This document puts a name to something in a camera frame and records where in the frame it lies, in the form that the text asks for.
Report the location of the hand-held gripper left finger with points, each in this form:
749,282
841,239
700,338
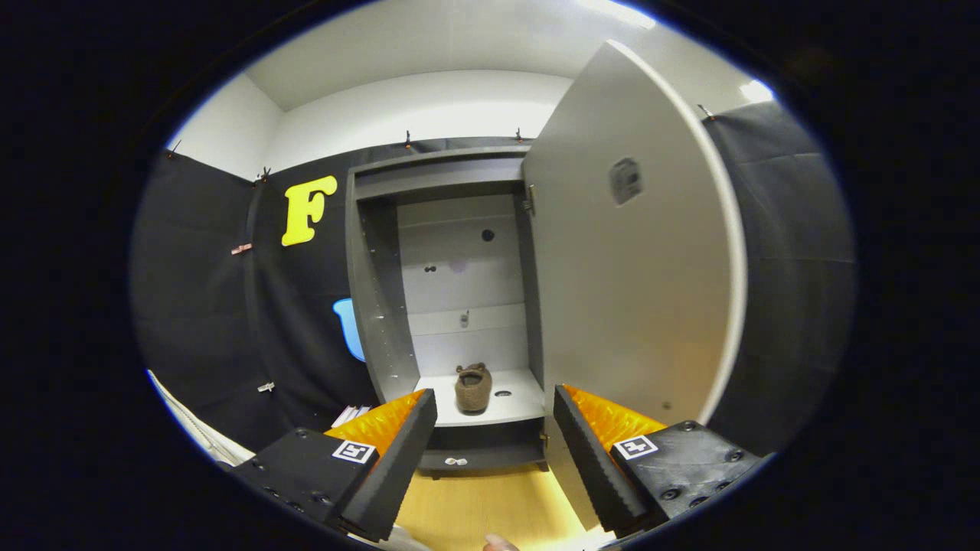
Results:
396,467

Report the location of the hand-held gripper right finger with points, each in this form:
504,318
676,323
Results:
593,467

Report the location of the brown fuzzy shoe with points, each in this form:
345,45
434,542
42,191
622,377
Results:
473,386

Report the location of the grey shoe cabinet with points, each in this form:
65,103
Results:
459,268

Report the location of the white book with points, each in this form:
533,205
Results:
348,415

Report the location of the black backdrop cloth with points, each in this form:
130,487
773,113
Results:
199,306

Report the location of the reddish brown clip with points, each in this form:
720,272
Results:
241,249

